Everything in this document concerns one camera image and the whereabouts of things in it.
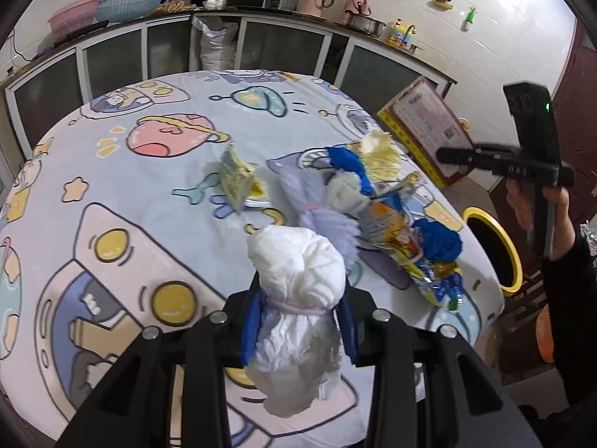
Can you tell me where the kitchen cabinet with glass doors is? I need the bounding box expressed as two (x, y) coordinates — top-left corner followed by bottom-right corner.
(0, 12), (455, 150)

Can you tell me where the green and white snack packet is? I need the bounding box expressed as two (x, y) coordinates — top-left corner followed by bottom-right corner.
(218, 144), (276, 215)

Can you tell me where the metal pot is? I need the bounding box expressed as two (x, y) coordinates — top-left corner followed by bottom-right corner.
(347, 13), (387, 37)

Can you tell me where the blue plastic basket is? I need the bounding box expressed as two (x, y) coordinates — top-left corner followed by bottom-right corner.
(96, 0), (166, 23)

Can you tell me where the red cardboard box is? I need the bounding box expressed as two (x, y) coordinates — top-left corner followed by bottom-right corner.
(377, 76), (473, 189)

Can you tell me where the person's right forearm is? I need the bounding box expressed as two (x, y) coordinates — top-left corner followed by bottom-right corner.
(541, 233), (597, 407)

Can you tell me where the person's right hand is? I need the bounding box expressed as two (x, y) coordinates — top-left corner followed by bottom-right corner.
(506, 178), (578, 262)

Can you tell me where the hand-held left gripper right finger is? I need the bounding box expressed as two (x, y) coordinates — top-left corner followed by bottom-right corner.
(333, 284), (544, 448)

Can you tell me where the yellow detergent pack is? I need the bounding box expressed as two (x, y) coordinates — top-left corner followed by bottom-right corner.
(389, 19), (419, 49)

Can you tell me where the colourful blue yellow snack packet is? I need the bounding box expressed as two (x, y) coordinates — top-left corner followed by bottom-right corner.
(361, 172), (465, 309)

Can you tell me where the blue plastic bag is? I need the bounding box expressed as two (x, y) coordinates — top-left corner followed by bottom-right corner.
(413, 218), (463, 262)
(326, 146), (374, 194)

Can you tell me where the dark wooden chair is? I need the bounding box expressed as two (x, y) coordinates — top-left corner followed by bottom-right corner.
(503, 261), (547, 320)

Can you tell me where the dark red door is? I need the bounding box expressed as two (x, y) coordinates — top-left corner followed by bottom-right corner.
(550, 23), (597, 150)

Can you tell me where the small white tied bag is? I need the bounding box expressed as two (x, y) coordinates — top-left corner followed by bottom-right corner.
(325, 171), (371, 220)

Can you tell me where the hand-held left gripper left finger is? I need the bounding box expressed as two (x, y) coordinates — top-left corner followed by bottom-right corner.
(55, 271), (269, 448)

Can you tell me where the white woven sack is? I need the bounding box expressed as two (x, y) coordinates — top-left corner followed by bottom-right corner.
(200, 21), (238, 72)

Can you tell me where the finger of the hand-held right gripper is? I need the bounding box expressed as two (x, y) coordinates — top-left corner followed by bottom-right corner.
(436, 146), (508, 175)

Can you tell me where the orange plastic stool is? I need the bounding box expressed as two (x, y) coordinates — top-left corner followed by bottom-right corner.
(535, 310), (557, 365)

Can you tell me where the white plastic bag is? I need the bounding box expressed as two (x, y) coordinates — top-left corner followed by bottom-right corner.
(243, 225), (348, 418)

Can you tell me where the black flat pan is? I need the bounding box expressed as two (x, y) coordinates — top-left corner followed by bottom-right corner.
(53, 19), (110, 48)

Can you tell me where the black bin with yellow rim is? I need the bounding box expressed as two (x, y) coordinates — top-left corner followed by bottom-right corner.
(462, 206), (524, 296)

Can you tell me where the purple foam net bundle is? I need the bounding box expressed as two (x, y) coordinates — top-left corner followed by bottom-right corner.
(277, 168), (362, 274)

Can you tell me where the pink plastic basin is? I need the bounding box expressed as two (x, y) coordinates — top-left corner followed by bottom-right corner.
(48, 0), (102, 38)

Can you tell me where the cartoon printed tablecloth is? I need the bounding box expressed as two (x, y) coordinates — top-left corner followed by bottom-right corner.
(0, 69), (507, 448)

